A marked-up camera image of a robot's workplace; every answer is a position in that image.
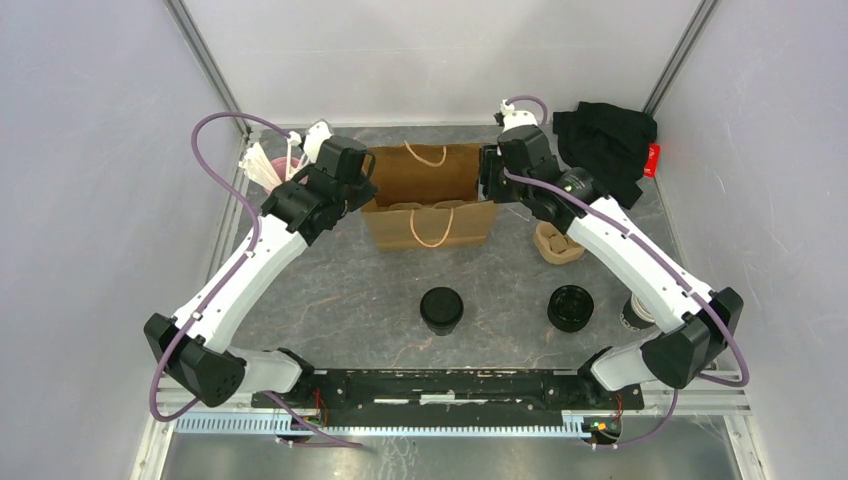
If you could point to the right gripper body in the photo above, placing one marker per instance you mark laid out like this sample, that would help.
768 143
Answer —
496 184

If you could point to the brown paper bag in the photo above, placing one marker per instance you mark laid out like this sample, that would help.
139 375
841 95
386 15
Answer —
427 174

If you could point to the black cup lid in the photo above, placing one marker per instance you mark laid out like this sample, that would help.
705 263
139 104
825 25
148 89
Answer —
441 304

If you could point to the single cardboard cup carrier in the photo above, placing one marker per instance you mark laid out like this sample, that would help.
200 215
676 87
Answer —
445 204

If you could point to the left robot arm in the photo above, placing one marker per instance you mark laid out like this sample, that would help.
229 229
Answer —
193 346

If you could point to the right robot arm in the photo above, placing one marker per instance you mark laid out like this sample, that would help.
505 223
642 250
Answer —
696 321

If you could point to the cardboard cup carrier stack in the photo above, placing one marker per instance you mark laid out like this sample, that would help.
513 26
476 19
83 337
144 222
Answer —
555 247

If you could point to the black cloth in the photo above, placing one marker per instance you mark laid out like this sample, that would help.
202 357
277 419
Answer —
610 142

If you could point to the stack of black lids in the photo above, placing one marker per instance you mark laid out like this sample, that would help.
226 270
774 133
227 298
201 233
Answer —
570 308

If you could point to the red tag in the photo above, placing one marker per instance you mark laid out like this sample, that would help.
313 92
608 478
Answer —
651 165

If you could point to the stack of paper cups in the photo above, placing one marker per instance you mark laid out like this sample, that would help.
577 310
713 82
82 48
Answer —
635 316

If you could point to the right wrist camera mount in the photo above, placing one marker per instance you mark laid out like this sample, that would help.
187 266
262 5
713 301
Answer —
509 117

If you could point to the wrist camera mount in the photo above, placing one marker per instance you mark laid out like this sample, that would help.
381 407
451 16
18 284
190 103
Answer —
509 117
314 136

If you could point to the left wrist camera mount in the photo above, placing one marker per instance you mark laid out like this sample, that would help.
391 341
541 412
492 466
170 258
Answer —
314 136

